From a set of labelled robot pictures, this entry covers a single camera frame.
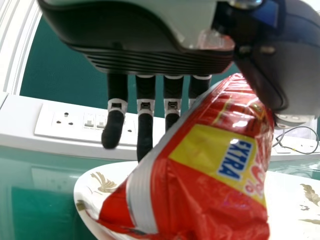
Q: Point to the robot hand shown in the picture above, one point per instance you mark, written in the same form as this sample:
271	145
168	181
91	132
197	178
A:
125	30

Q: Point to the red biscuit packet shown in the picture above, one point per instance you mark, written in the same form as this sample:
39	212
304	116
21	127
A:
200	187

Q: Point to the white plate brown leaf pattern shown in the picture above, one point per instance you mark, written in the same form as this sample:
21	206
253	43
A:
287	200

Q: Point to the white socket strip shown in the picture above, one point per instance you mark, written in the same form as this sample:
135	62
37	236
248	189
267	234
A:
62	122

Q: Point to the white partition frame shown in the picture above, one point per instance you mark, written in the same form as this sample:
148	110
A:
15	50

